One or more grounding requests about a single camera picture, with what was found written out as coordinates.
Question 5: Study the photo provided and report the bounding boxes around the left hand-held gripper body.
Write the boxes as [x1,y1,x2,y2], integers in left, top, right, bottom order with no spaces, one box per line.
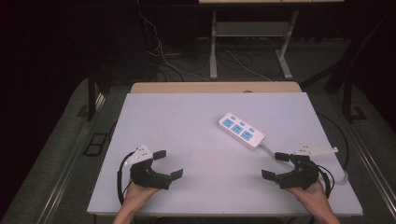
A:
[123,143,173,190]

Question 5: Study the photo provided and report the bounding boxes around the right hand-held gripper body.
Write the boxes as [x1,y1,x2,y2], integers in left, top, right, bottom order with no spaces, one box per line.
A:
[275,142,340,190]

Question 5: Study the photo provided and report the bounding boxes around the person's right hand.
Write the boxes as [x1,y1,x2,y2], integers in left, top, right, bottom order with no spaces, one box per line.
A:
[285,179,332,216]

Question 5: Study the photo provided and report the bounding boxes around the person's left hand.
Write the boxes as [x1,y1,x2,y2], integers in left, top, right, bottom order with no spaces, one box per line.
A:
[122,179,161,217]

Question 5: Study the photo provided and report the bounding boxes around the white power strip blue sockets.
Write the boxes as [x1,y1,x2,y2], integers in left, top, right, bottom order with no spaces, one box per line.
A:
[218,112,266,151]

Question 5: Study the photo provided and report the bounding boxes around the black metal stand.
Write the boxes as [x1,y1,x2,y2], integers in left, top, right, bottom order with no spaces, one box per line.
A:
[341,76,368,124]

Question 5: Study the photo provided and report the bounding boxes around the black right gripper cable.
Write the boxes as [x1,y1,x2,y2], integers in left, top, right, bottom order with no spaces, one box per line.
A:
[317,163,336,199]

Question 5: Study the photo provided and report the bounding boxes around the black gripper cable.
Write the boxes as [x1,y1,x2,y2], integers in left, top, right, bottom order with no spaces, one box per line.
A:
[317,163,336,199]
[116,151,135,206]

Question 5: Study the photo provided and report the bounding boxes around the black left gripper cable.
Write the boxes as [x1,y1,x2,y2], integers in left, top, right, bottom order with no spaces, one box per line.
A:
[116,151,135,206]

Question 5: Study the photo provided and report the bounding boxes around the white power strip cable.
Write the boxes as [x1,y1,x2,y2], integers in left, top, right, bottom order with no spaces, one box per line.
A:
[259,142,348,185]

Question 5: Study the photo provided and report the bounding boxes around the long black cable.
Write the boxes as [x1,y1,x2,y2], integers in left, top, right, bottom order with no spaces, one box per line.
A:
[317,112,350,172]

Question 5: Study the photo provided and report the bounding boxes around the black rectangular floor frame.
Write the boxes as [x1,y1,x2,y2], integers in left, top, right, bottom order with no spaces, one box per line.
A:
[82,133,109,157]

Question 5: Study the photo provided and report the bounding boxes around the metal floor rail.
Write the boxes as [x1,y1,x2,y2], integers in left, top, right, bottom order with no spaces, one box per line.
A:
[36,92,107,224]
[345,120,396,216]

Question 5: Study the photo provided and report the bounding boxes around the thin white floor cable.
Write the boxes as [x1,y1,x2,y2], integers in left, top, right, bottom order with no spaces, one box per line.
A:
[137,11,213,82]
[223,49,273,82]

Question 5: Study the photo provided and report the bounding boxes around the white metal desk frame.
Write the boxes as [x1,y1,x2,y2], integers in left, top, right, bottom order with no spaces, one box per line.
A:
[209,9,299,81]

